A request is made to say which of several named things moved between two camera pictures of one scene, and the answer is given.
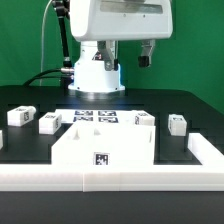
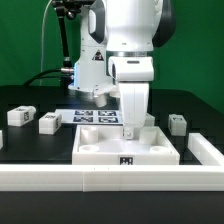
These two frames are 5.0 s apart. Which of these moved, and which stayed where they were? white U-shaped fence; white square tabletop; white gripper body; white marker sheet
Moved: white gripper body; white square tabletop
Stayed: white U-shaped fence; white marker sheet
